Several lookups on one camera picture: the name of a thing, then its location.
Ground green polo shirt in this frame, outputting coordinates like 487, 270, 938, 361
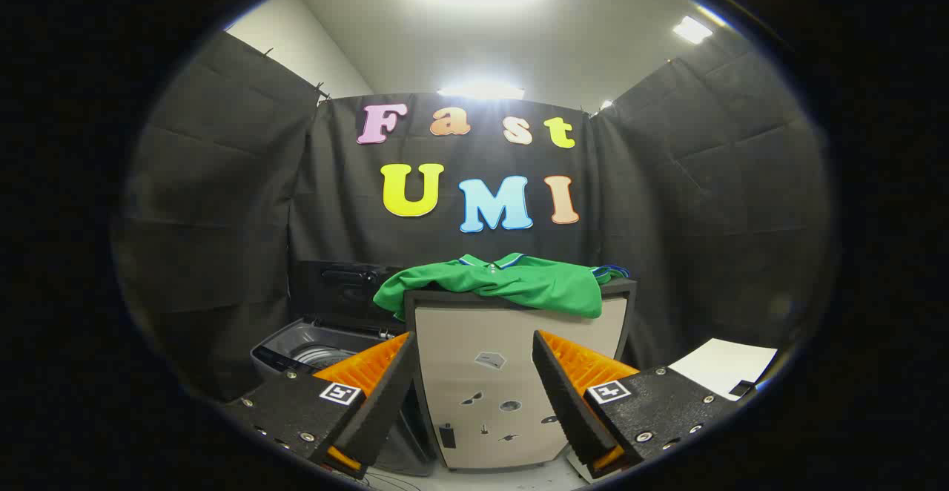
373, 252, 631, 321

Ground black backdrop cloth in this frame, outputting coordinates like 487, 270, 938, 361
111, 30, 835, 403

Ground small rectangular ceiling light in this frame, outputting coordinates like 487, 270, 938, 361
672, 16, 714, 45

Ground beige cabinet with dark top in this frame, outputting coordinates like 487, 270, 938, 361
404, 277, 638, 471

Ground thin floor cables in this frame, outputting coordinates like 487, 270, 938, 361
369, 469, 427, 491

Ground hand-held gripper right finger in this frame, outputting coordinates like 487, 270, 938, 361
532, 329, 742, 481

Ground dark washing machine lid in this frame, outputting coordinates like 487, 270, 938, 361
293, 260, 406, 329

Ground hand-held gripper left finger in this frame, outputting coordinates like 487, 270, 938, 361
222, 332, 417, 481

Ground white flat sheet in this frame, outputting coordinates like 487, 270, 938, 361
667, 338, 779, 401

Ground oblong ceiling light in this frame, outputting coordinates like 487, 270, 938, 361
437, 82, 526, 101

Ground grey washing machine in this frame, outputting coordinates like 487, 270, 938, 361
251, 317, 438, 477

